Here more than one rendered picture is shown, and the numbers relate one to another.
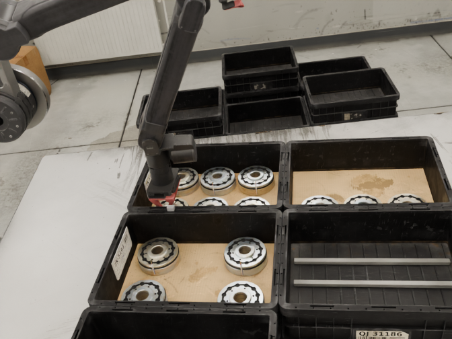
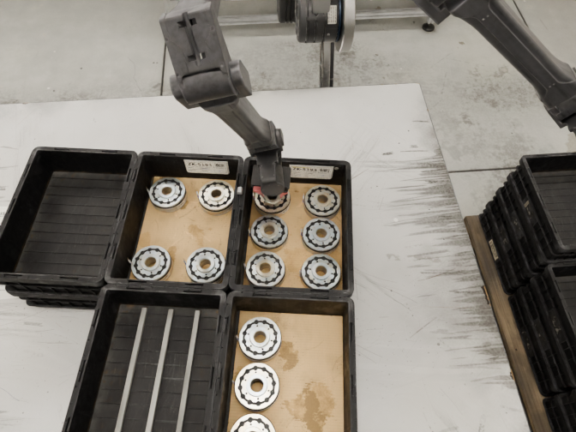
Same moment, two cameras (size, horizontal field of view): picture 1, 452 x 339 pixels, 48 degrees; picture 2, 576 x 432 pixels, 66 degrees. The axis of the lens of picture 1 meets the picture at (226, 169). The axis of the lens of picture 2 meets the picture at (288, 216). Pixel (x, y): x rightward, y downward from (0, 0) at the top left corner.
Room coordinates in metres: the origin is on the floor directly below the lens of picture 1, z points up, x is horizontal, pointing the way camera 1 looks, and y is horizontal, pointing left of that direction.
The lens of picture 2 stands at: (1.01, -0.52, 1.93)
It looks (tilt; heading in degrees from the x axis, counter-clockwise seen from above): 60 degrees down; 80
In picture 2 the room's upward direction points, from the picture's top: 1 degrees clockwise
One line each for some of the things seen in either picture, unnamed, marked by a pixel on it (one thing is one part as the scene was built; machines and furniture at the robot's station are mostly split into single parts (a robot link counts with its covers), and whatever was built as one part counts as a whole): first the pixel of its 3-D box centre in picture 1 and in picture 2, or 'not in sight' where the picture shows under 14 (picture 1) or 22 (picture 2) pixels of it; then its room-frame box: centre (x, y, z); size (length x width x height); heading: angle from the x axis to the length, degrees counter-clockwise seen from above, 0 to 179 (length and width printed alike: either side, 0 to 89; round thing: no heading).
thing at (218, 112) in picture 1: (187, 143); (547, 226); (2.19, 0.17, 0.37); 0.40 x 0.30 x 0.45; 86
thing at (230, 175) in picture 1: (217, 177); (321, 234); (1.20, 0.03, 0.86); 0.10 x 0.10 x 0.01
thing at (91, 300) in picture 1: (192, 257); (180, 216); (0.83, 0.11, 0.92); 0.40 x 0.30 x 0.02; 78
